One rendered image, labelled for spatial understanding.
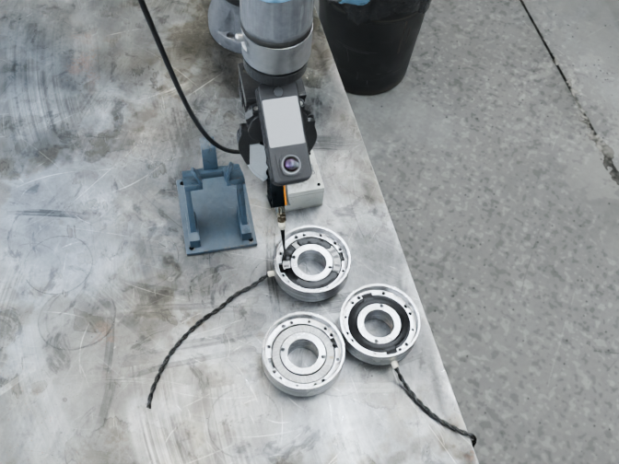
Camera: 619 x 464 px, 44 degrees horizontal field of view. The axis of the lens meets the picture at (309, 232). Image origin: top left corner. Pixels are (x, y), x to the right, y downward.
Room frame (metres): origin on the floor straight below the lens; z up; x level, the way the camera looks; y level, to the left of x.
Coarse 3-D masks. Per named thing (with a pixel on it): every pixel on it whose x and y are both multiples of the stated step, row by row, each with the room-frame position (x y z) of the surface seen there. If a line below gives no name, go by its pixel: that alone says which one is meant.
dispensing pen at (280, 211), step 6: (270, 180) 0.57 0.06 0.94; (270, 186) 0.56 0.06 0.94; (276, 186) 0.56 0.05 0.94; (282, 186) 0.56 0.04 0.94; (270, 192) 0.56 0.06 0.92; (276, 192) 0.56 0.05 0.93; (282, 192) 0.56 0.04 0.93; (270, 198) 0.56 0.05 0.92; (276, 198) 0.55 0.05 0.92; (282, 198) 0.56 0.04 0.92; (270, 204) 0.55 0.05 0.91; (276, 204) 0.55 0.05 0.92; (282, 204) 0.55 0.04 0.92; (276, 210) 0.56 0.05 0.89; (282, 210) 0.55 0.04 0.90; (282, 216) 0.55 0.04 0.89; (282, 222) 0.55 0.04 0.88; (282, 228) 0.54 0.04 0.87; (282, 234) 0.54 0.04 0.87; (282, 240) 0.53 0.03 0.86
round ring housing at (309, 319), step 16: (288, 320) 0.43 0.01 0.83; (304, 320) 0.43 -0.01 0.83; (320, 320) 0.43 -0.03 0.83; (272, 336) 0.41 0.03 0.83; (304, 336) 0.41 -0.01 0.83; (336, 336) 0.41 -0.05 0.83; (288, 352) 0.39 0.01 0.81; (320, 352) 0.39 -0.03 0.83; (336, 352) 0.39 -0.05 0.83; (272, 368) 0.37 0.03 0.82; (288, 368) 0.36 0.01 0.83; (304, 368) 0.37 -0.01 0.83; (320, 368) 0.37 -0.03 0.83; (336, 368) 0.37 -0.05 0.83; (288, 384) 0.34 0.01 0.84; (304, 384) 0.35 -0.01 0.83; (320, 384) 0.34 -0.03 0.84
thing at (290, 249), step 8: (296, 240) 0.55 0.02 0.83; (304, 240) 0.55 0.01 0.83; (312, 240) 0.55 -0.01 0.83; (320, 240) 0.56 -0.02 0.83; (288, 248) 0.54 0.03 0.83; (328, 248) 0.55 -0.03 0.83; (288, 256) 0.53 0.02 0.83; (280, 264) 0.51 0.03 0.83; (280, 272) 0.50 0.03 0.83; (288, 272) 0.50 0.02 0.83; (336, 272) 0.51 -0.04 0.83; (344, 272) 0.51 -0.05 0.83; (296, 280) 0.49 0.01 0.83; (304, 280) 0.49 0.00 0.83; (320, 280) 0.49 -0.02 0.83; (328, 280) 0.50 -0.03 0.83; (312, 288) 0.48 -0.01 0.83
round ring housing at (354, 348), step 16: (368, 288) 0.49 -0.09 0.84; (384, 288) 0.49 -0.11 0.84; (384, 320) 0.46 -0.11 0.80; (400, 320) 0.45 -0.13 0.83; (416, 320) 0.45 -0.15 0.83; (368, 336) 0.42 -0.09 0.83; (416, 336) 0.42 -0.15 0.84; (352, 352) 0.40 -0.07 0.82; (368, 352) 0.40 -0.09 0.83; (400, 352) 0.40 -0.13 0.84
